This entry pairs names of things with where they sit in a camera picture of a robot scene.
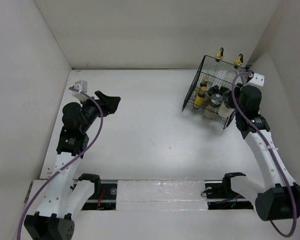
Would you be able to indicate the oil bottle with dark contents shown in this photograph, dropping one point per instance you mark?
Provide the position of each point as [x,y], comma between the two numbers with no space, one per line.
[231,73]

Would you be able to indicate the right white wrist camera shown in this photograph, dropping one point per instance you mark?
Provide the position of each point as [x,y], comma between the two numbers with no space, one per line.
[257,81]

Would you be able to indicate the black wire basket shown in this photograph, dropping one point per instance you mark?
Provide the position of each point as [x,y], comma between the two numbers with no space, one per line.
[202,71]

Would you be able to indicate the brown spice jar black lid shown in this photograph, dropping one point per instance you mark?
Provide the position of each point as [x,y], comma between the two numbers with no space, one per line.
[213,90]

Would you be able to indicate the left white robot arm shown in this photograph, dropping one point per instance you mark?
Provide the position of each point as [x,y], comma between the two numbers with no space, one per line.
[50,214]

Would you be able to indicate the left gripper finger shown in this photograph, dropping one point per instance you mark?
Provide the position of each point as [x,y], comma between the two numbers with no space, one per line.
[111,104]
[101,96]

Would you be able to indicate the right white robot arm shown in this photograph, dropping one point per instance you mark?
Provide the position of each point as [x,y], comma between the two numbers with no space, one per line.
[279,197]

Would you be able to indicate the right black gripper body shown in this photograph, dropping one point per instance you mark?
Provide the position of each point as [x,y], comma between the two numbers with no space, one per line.
[237,92]

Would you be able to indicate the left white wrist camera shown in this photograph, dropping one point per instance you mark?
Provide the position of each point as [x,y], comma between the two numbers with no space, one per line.
[78,89]

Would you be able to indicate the white powder jar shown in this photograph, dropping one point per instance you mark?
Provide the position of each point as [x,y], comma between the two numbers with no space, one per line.
[227,96]
[215,102]
[226,108]

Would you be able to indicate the metal mounting rail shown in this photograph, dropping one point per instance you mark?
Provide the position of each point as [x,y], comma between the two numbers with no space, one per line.
[190,195]

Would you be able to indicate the clear oil bottle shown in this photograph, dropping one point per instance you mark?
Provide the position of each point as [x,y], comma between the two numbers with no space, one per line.
[216,64]

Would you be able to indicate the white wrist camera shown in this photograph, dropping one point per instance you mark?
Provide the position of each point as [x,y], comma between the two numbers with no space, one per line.
[257,81]
[78,89]

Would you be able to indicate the yellow label brown bottle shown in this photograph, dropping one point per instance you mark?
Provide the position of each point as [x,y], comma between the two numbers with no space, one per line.
[204,81]
[200,97]

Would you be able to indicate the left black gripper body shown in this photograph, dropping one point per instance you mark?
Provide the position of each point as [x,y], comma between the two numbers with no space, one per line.
[91,110]

